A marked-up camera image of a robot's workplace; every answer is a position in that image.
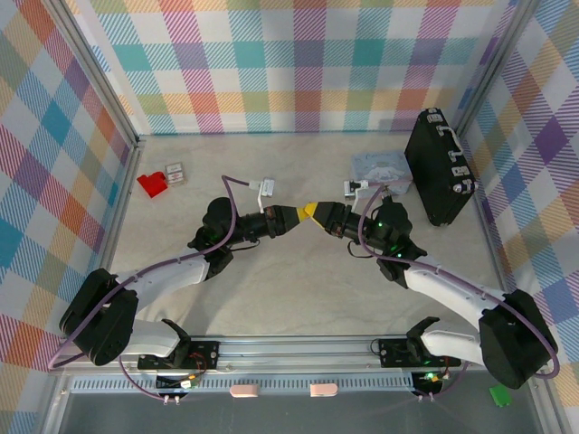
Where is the light blue cartoon pouch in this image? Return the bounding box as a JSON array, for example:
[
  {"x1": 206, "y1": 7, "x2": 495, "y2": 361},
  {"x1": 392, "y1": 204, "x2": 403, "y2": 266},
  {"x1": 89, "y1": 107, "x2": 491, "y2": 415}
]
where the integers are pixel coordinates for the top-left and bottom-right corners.
[{"x1": 350, "y1": 151, "x2": 413, "y2": 198}]

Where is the black briefcase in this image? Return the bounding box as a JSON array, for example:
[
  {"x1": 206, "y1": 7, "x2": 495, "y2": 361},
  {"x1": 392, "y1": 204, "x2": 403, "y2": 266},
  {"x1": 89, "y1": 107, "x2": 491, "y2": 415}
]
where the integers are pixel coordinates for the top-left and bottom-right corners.
[{"x1": 403, "y1": 107, "x2": 479, "y2": 228}]

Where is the small card box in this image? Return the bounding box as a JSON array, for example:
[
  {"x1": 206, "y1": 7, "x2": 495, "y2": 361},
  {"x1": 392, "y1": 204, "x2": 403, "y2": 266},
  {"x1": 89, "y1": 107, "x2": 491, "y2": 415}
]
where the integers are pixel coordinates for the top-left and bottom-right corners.
[{"x1": 163, "y1": 162, "x2": 188, "y2": 186}]

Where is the red plastic block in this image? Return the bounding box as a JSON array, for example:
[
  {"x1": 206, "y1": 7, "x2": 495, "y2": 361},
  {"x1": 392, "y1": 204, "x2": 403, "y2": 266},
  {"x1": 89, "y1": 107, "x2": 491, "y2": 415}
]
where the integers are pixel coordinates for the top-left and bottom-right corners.
[{"x1": 137, "y1": 170, "x2": 169, "y2": 200}]

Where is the black controller board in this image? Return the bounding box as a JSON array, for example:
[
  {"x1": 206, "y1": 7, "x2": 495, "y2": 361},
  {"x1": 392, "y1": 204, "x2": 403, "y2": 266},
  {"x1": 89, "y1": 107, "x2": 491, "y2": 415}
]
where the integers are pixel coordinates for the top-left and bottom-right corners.
[
  {"x1": 413, "y1": 370, "x2": 447, "y2": 393},
  {"x1": 156, "y1": 373, "x2": 203, "y2": 392}
]

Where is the pink tag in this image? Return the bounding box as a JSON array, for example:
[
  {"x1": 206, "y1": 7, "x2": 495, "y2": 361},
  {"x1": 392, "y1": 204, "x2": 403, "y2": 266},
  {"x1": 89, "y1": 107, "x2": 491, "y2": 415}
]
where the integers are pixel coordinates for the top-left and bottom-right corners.
[
  {"x1": 229, "y1": 383, "x2": 261, "y2": 400},
  {"x1": 309, "y1": 382, "x2": 339, "y2": 399}
]

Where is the green plastic block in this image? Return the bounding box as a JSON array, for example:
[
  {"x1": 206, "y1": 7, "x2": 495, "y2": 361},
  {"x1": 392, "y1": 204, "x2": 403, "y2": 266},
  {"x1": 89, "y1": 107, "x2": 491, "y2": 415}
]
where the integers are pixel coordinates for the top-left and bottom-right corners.
[{"x1": 489, "y1": 383, "x2": 513, "y2": 408}]

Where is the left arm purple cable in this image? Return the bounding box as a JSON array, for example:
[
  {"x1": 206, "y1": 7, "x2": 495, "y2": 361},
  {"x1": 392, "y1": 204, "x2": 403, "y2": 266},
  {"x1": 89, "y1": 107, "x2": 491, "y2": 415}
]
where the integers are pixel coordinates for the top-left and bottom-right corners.
[{"x1": 47, "y1": 175, "x2": 252, "y2": 403}]

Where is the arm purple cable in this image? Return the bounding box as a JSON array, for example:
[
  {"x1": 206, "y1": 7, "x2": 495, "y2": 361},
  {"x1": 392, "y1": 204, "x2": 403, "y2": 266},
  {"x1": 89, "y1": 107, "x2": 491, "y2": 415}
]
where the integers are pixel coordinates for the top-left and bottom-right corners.
[
  {"x1": 47, "y1": 175, "x2": 252, "y2": 403},
  {"x1": 356, "y1": 183, "x2": 560, "y2": 403}
]

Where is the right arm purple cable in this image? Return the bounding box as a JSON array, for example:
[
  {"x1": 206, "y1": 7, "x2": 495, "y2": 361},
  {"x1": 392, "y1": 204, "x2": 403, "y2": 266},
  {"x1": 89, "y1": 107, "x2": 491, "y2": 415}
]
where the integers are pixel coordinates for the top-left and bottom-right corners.
[{"x1": 356, "y1": 183, "x2": 560, "y2": 403}]

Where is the aluminium side rail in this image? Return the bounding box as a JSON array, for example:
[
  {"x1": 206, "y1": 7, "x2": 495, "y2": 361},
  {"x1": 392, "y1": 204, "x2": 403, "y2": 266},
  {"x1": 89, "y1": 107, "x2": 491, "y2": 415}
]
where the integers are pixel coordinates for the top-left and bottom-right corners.
[
  {"x1": 100, "y1": 137, "x2": 146, "y2": 277},
  {"x1": 456, "y1": 130, "x2": 521, "y2": 299}
]

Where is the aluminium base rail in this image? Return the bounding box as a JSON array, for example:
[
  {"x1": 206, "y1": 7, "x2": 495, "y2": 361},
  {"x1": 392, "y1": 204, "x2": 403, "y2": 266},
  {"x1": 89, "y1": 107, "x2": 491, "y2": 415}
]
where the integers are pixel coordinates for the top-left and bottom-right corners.
[{"x1": 53, "y1": 334, "x2": 476, "y2": 376}]

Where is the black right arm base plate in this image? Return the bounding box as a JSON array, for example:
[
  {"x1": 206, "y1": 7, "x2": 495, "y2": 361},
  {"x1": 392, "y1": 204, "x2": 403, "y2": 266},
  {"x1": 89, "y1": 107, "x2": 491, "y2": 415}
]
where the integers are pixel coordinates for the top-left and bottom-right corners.
[{"x1": 377, "y1": 336, "x2": 463, "y2": 368}]

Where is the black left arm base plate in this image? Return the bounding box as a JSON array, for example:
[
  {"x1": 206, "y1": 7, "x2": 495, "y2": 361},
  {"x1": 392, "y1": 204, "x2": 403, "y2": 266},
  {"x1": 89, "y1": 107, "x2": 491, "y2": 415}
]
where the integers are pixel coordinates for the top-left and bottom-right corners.
[{"x1": 137, "y1": 339, "x2": 222, "y2": 373}]

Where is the grey slotted cable duct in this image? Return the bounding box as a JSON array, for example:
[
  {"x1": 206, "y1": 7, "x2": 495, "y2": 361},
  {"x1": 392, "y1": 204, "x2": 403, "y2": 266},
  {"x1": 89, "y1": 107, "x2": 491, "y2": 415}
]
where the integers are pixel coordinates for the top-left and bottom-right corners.
[{"x1": 70, "y1": 377, "x2": 416, "y2": 393}]

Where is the aluminium frame post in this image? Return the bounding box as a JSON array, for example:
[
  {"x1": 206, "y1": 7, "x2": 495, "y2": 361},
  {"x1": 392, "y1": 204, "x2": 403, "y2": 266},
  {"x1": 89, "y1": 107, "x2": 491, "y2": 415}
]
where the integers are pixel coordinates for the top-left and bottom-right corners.
[
  {"x1": 454, "y1": 0, "x2": 546, "y2": 137},
  {"x1": 52, "y1": 0, "x2": 142, "y2": 153}
]

